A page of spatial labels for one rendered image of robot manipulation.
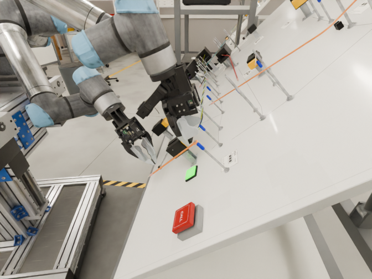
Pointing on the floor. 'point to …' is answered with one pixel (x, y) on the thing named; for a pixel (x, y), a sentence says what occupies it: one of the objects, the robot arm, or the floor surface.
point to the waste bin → (67, 68)
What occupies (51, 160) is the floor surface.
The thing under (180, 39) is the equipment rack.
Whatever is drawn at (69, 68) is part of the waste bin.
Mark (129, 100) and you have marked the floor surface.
